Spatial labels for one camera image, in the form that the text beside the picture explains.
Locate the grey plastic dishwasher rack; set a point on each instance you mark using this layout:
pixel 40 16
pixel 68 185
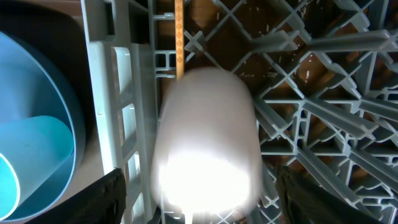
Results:
pixel 322 76

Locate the wooden chopstick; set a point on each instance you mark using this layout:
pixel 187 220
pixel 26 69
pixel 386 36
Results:
pixel 179 38

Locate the dark blue plate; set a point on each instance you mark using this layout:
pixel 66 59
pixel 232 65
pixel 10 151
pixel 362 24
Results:
pixel 31 85

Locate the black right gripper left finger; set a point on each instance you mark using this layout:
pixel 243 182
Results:
pixel 104 201

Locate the pink plastic cup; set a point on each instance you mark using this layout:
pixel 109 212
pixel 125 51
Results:
pixel 207 155

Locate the light blue plastic cup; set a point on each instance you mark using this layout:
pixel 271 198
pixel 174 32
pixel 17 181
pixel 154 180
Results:
pixel 32 150

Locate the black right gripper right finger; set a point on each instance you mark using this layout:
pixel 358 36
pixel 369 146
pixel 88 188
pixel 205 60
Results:
pixel 304 202

